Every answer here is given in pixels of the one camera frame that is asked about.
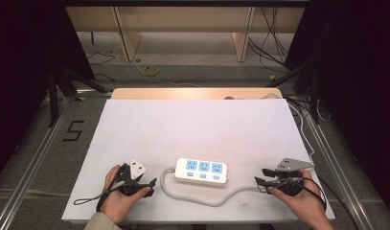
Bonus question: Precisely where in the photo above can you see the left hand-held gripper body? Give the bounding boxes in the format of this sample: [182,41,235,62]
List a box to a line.
[118,157,149,196]

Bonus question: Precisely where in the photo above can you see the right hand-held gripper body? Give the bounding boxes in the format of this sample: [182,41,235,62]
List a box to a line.
[271,157,315,196]

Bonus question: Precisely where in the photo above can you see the grey power strip cable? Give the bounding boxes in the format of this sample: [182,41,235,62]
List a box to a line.
[159,167,267,207]

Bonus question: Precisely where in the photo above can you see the white power strip blue sockets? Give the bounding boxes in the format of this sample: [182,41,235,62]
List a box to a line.
[172,157,231,186]

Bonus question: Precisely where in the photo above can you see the person's left hand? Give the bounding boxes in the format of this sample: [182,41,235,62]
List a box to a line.
[101,164,152,225]

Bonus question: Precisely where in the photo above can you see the person's right hand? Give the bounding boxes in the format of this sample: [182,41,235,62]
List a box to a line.
[268,169,328,222]

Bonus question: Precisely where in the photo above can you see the black metal stand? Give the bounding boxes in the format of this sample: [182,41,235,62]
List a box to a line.
[47,62,109,128]
[268,58,322,126]

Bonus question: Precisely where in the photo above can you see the yellow tape roll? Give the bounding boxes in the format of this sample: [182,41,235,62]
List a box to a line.
[142,64,159,78]

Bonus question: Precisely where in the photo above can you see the dark curtain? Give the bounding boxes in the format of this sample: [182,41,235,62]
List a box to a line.
[284,0,390,212]
[0,0,96,188]

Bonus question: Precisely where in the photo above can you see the light wooden desk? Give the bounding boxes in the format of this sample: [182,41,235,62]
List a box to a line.
[65,6,306,63]

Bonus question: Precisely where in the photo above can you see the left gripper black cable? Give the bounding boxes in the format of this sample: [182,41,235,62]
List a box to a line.
[73,180,126,206]

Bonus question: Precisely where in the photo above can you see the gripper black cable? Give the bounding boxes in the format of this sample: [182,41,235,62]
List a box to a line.
[73,180,126,206]
[314,174,360,230]

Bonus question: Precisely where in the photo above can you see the metal floor rail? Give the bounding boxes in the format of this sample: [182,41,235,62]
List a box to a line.
[296,103,378,230]
[0,95,76,230]

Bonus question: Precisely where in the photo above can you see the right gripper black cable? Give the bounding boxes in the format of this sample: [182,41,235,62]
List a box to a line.
[314,174,360,230]

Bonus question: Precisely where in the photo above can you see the thin white floor cable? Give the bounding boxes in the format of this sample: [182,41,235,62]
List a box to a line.
[133,60,204,89]

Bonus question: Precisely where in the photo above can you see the bundle of black cables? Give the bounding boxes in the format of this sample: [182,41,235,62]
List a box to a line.
[247,6,300,75]

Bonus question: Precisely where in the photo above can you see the thin black floor cable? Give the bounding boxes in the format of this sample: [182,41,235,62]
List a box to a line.
[86,51,117,82]

